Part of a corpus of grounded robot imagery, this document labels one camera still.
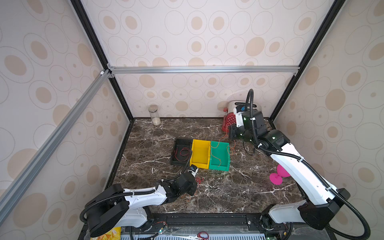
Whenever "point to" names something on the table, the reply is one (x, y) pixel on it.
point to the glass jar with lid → (153, 110)
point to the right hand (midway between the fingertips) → (234, 125)
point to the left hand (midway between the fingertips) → (199, 182)
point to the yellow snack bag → (114, 233)
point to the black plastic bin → (181, 151)
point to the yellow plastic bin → (200, 153)
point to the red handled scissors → (200, 237)
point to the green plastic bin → (222, 152)
